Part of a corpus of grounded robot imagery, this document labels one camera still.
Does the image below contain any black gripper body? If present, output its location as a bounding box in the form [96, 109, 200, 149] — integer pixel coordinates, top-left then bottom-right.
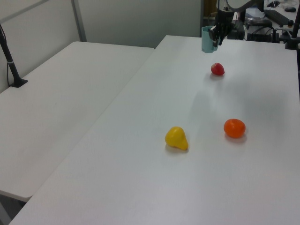
[217, 9, 235, 36]

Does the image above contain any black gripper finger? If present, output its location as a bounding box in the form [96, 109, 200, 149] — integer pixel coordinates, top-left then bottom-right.
[218, 25, 229, 45]
[209, 24, 219, 47]

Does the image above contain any teal hexagonal mug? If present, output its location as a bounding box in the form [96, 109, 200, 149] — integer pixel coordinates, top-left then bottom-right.
[201, 25, 221, 54]

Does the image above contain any black electronics box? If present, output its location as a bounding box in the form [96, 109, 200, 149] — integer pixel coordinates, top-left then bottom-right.
[226, 20, 246, 40]

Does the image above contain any red toy strawberry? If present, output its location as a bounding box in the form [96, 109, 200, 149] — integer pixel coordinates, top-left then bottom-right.
[210, 62, 225, 76]

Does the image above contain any black keyboard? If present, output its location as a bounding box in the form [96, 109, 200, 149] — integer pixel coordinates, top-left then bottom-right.
[264, 9, 291, 28]

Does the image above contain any black clamp stand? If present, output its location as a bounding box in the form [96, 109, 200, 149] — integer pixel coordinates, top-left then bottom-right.
[285, 9, 300, 50]

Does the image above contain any orange toy fruit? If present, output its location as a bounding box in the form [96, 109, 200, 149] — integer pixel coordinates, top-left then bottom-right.
[223, 118, 246, 138]

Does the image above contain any yellow toy pear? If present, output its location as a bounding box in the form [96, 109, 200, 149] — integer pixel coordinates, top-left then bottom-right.
[165, 126, 189, 150]

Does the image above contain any white side table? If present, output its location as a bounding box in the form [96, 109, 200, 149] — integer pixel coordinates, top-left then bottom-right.
[0, 41, 155, 202]

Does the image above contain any black pole with base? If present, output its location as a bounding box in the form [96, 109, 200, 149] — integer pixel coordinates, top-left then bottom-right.
[0, 23, 28, 89]

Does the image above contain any grey partition frame post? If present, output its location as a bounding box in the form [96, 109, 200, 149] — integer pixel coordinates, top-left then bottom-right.
[71, 0, 88, 43]

